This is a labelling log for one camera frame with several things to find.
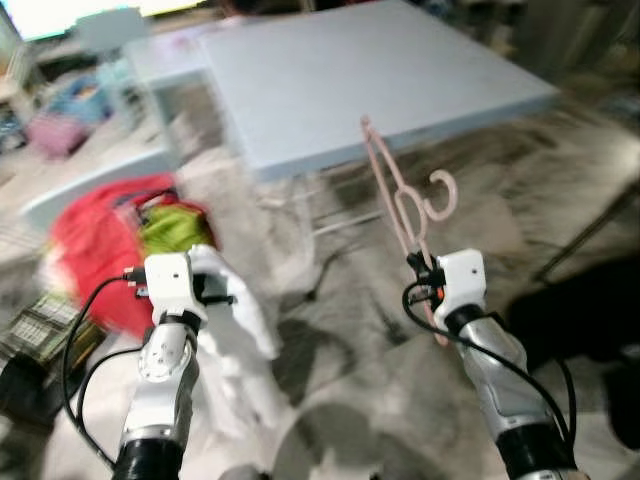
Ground large light blue table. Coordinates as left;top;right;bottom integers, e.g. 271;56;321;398
200;0;561;241

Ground red garment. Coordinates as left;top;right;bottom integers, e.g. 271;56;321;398
45;175;206;336

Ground bright screen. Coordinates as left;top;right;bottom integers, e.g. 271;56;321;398
0;0;211;41

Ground white shirt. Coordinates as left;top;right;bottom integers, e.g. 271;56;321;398
185;245;291;441

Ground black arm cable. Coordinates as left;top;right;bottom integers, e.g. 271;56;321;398
62;275;151;466
402;282;579;446

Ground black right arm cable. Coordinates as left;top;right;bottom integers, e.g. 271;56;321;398
402;282;579;446

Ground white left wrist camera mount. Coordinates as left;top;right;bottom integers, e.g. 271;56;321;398
143;252;196;323

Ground blue toy box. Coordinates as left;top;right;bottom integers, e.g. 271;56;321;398
45;75;111;126

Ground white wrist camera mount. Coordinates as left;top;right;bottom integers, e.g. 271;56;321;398
435;250;488;319
143;252;196;323

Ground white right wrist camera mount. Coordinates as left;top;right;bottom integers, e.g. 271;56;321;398
435;250;488;319

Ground green printed carton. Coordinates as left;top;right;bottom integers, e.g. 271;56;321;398
0;295;106;366

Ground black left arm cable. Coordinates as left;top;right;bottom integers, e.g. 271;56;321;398
62;275;151;466

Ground lime green garment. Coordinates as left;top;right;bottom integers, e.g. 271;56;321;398
138;205;216;256

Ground small light blue table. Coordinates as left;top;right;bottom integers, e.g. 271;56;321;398
125;30;226;171

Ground pink bag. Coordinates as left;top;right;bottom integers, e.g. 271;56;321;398
25;112;86;159

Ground small light blue kids chair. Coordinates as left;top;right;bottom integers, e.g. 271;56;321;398
75;8;151;61

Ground pink plastic clothes hanger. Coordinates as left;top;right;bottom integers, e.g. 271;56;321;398
360;115;461;346

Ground light blue plastic chair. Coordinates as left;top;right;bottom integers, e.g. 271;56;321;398
22;150;176;231

